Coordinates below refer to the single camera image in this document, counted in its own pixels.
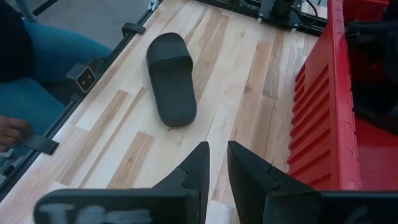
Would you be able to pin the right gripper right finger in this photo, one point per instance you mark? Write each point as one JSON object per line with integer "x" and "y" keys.
{"x": 248, "y": 186}

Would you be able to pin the black table frame rail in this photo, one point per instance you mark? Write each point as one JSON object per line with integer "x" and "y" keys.
{"x": 311, "y": 28}
{"x": 53, "y": 126}

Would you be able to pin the red plastic bin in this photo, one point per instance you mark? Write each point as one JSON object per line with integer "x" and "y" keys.
{"x": 326, "y": 124}

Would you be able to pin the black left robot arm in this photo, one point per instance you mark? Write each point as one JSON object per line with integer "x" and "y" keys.
{"x": 280, "y": 12}

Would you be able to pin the silver table-level camera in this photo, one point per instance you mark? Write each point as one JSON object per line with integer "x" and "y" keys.
{"x": 86, "y": 79}

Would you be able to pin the person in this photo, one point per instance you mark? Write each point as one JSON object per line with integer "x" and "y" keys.
{"x": 46, "y": 53}

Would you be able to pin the person's hand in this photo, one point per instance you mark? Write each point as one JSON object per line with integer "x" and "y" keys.
{"x": 12, "y": 132}

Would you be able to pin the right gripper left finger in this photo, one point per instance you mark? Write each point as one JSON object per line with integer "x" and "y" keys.
{"x": 186, "y": 199}

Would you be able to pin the black rail bracket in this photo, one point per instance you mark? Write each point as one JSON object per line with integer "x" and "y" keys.
{"x": 133, "y": 28}
{"x": 40, "y": 143}

